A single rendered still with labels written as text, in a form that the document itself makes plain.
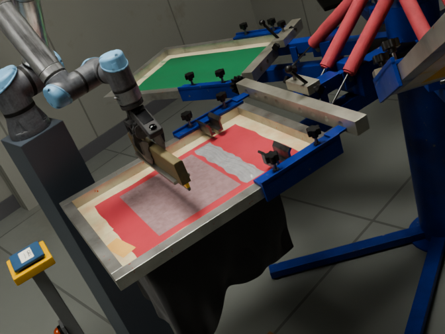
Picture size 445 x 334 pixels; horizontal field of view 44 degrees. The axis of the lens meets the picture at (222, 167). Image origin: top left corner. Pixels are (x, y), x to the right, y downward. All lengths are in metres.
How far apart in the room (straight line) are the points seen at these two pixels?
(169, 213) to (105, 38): 3.23
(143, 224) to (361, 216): 1.56
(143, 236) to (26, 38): 0.66
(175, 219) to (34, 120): 0.67
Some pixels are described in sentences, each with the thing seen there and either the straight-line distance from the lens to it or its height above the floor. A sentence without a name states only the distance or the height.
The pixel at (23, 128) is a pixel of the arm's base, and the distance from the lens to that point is 2.03.
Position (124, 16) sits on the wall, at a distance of 4.89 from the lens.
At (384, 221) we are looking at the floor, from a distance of 2.93.
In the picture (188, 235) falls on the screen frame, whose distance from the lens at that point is 1.51.
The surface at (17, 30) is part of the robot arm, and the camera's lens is 1.69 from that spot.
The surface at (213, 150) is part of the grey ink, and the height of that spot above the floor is 0.96.
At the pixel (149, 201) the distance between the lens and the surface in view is 1.80.
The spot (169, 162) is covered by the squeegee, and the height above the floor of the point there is 1.14.
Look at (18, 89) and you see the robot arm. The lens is 2.01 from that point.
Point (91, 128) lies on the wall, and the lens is 4.74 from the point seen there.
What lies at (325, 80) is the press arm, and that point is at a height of 1.04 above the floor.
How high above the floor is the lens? 1.83
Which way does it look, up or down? 29 degrees down
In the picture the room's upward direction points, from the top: 21 degrees counter-clockwise
